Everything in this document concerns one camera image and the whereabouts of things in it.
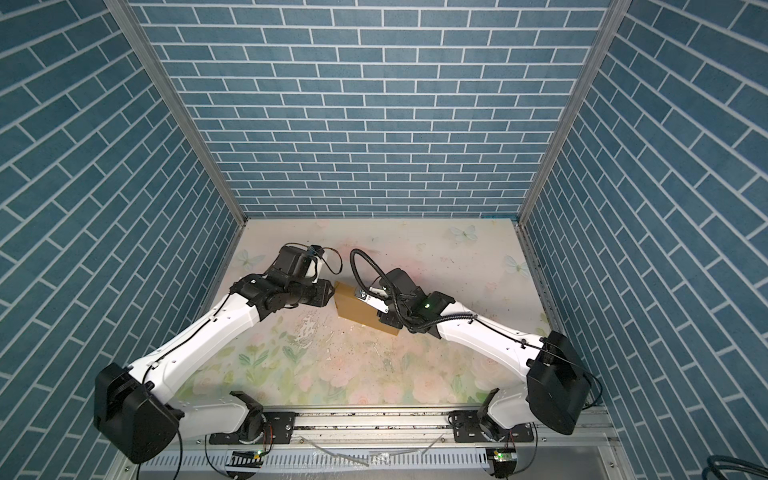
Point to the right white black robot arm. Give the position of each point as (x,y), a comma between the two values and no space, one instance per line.
(554,383)

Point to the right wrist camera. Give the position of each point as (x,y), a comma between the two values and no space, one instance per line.
(376,298)

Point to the left green circuit board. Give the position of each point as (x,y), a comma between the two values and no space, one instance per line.
(245,459)

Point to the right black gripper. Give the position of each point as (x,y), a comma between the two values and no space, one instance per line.
(389,319)

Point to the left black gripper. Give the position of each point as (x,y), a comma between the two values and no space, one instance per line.
(323,294)

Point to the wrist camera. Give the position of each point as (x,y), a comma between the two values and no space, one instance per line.
(297,262)
(376,298)

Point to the green circuit board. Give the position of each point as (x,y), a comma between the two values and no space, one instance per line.
(502,456)
(245,459)

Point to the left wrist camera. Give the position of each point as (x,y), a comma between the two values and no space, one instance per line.
(297,262)

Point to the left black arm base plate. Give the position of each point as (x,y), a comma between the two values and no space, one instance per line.
(267,428)

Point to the aluminium front rail frame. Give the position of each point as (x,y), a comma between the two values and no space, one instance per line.
(592,451)

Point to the white slotted cable duct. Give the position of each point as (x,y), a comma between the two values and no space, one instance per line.
(315,460)

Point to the right green circuit board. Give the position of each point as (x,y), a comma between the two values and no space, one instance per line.
(502,456)

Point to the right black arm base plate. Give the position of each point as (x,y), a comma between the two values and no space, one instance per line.
(469,426)

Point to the brown cardboard paper box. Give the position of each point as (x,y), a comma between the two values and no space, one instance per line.
(351,308)

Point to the left aluminium corner post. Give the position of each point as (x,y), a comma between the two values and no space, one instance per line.
(129,25)

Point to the aluminium corner post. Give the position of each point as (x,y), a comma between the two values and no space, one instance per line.
(596,55)
(129,25)

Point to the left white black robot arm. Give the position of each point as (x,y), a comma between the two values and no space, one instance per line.
(132,404)

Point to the right aluminium corner post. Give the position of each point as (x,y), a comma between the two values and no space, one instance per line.
(596,55)

